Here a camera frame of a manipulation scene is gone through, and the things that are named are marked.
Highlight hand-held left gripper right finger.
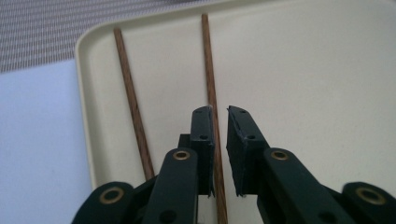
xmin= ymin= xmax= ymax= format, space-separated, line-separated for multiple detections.
xmin=225 ymin=105 xmax=358 ymax=224

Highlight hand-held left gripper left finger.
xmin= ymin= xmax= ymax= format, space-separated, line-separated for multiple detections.
xmin=141 ymin=105 xmax=217 ymax=224

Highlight brown wooden chopstick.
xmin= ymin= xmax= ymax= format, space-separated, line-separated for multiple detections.
xmin=200 ymin=12 xmax=229 ymax=224
xmin=112 ymin=26 xmax=156 ymax=182

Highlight beige rectangular tray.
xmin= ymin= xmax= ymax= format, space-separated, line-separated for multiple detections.
xmin=74 ymin=0 xmax=396 ymax=224

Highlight white board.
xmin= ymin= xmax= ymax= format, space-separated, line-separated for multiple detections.
xmin=0 ymin=58 xmax=95 ymax=224

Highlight striped woven placemat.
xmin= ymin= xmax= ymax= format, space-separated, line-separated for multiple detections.
xmin=0 ymin=0 xmax=220 ymax=75

